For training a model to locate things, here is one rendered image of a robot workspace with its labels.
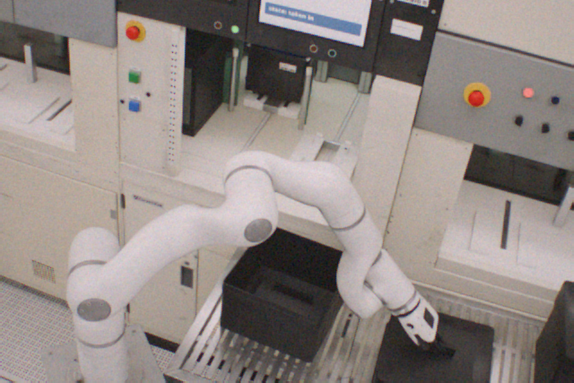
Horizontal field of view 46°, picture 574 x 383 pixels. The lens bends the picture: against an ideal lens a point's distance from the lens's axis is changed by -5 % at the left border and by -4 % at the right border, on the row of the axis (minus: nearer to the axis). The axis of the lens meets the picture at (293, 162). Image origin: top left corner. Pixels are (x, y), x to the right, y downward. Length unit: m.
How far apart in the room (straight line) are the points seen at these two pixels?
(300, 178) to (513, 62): 0.64
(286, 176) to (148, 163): 0.90
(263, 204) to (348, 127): 1.26
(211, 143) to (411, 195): 0.76
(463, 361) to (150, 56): 1.21
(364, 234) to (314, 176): 0.20
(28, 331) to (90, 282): 1.52
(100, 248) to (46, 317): 1.49
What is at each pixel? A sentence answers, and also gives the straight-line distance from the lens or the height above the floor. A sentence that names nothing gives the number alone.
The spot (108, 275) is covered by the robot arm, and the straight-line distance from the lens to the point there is 1.48.
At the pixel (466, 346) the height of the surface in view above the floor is 0.86.
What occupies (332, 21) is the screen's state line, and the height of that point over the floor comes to 1.52.
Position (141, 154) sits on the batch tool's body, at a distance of 2.27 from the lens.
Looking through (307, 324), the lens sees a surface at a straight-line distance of 1.80.
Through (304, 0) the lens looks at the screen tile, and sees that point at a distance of 1.81.
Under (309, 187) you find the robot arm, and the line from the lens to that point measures 1.43.
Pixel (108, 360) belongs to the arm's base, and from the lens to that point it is 1.72.
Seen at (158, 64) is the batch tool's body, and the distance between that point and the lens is 2.07.
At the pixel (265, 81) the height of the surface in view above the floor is 0.99.
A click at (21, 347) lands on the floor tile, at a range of 2.94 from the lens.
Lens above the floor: 2.25
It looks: 35 degrees down
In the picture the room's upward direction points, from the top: 8 degrees clockwise
